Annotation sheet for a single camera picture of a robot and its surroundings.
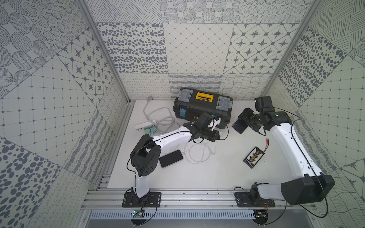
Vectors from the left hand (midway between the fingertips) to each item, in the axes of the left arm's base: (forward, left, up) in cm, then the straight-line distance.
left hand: (217, 132), depth 84 cm
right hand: (+2, -13, +9) cm, 16 cm away
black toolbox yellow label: (+21, +16, +3) cm, 26 cm away
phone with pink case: (-1, -11, +8) cm, 14 cm away
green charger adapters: (+8, +47, -12) cm, 49 cm away
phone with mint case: (-11, +29, -15) cm, 34 cm away
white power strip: (+11, +50, -11) cm, 52 cm away
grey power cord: (+42, +53, -13) cm, 69 cm away
